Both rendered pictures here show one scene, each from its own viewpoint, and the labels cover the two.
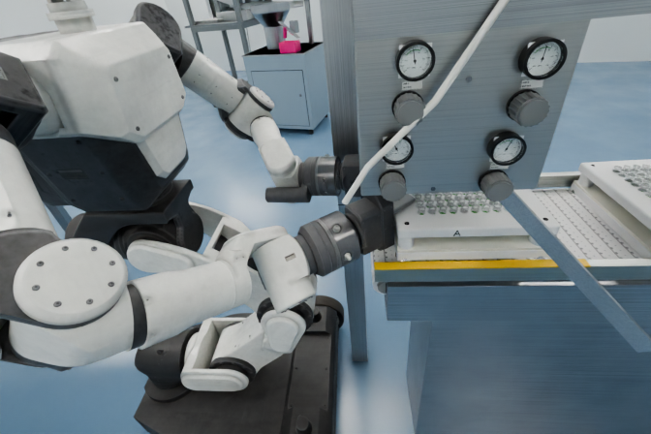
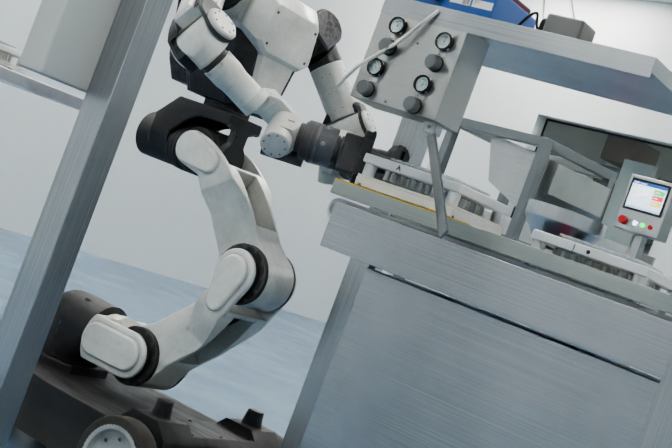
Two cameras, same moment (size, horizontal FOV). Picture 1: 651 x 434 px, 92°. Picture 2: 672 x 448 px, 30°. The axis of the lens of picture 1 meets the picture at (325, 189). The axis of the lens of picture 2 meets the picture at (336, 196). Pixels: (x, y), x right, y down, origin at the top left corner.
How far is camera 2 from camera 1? 2.42 m
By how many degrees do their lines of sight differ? 42
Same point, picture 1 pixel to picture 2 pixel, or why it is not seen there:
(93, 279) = (226, 26)
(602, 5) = (470, 28)
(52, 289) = (218, 17)
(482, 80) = (423, 46)
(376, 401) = not seen: outside the picture
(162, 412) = not seen: hidden behind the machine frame
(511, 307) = (410, 258)
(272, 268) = (277, 118)
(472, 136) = (412, 74)
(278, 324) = (233, 259)
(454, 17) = (419, 15)
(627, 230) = not seen: hidden behind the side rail
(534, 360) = (426, 402)
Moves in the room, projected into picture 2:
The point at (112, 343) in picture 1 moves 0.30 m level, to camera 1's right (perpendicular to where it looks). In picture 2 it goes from (211, 51) to (331, 89)
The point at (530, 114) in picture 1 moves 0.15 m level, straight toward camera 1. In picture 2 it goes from (429, 60) to (368, 33)
